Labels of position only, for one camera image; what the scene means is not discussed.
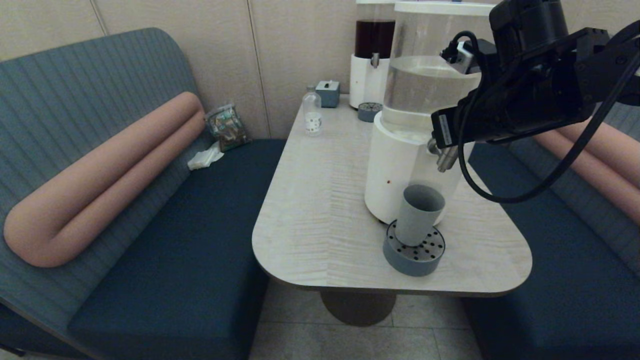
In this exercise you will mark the grey-blue tissue box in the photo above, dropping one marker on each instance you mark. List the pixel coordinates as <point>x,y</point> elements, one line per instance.
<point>328,93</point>

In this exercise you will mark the blue upholstered bench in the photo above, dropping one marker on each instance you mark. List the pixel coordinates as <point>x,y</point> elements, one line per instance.
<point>550,250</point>
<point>200,225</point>

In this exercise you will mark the white folded napkin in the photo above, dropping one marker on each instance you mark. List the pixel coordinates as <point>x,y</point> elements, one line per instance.
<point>204,159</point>

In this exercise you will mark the large blue perforated drip tray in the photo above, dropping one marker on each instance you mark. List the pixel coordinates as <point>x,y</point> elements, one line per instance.
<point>414,262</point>

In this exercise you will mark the small blue drip tray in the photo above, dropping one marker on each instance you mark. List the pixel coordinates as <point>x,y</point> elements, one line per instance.
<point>369,112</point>

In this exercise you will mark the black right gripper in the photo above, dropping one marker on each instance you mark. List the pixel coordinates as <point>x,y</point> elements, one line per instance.
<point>480,117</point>

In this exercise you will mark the white dark drink dispenser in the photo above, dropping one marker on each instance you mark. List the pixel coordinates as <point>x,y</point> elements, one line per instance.
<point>366,80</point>

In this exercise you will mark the clear plastic bottle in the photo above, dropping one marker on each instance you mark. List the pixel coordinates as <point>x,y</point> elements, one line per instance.
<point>312,117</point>

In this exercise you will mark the white clear water dispenser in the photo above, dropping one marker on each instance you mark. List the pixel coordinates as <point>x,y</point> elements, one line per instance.
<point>400,170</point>

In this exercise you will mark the green snack bag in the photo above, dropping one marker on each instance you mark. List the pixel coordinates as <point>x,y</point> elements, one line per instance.
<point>228,127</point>

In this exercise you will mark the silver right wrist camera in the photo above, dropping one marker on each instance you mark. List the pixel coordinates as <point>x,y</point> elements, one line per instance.
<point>462,54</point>

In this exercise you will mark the pink bolster cushion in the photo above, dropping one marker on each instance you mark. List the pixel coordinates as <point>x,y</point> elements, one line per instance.
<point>610,165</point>
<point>100,180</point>

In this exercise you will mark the grey plastic cup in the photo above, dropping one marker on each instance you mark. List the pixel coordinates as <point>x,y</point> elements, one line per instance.
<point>420,220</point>

